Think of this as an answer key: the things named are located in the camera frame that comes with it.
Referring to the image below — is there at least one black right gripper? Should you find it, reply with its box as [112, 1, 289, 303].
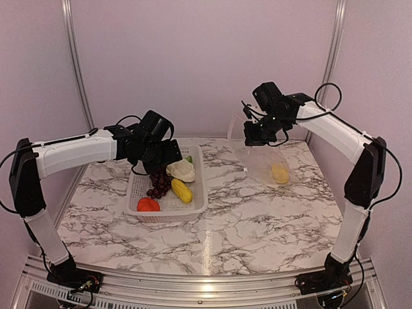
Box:
[243, 111, 289, 145]

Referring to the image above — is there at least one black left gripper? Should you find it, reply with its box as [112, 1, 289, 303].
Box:
[140, 138, 183, 174]

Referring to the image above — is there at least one purple toy grape bunch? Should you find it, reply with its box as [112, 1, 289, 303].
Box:
[146, 167, 173, 200]

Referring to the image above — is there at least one white toy cauliflower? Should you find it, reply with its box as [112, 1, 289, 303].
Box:
[166, 158, 196, 183]

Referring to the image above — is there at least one clear zip top bag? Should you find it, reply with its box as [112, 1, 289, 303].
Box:
[227, 115, 292, 188]

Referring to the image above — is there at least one yellow toy corn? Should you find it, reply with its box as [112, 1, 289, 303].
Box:
[271, 163, 290, 184]
[171, 178, 193, 203]

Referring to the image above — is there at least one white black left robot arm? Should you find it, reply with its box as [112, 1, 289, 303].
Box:
[9, 124, 182, 286]

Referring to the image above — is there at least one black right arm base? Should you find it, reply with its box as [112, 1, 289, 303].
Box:
[294, 254, 354, 295]

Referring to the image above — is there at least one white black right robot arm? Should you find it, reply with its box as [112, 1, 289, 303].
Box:
[243, 90, 387, 288]

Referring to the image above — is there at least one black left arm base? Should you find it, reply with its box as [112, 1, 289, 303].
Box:
[46, 256, 103, 293]

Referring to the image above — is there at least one white perforated plastic basket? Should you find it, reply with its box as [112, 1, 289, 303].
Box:
[124, 144, 209, 223]

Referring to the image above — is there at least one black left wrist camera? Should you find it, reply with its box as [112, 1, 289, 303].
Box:
[133, 110, 174, 142]

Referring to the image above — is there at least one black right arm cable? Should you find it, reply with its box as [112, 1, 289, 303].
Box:
[295, 82, 403, 203]

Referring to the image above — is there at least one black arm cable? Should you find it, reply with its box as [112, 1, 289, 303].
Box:
[0, 127, 99, 216]
[295, 82, 403, 203]

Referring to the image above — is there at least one aluminium right frame post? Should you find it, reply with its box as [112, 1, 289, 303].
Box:
[318, 0, 348, 94]

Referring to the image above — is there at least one aluminium frame post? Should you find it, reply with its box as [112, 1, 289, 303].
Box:
[61, 0, 95, 129]
[318, 0, 348, 94]

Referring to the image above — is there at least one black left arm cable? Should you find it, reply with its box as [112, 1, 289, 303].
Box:
[0, 127, 99, 216]

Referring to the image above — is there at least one aluminium left frame post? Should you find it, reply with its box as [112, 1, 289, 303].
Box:
[61, 0, 95, 129]

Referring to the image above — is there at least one aluminium front frame rail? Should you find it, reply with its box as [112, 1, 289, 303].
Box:
[9, 254, 387, 309]

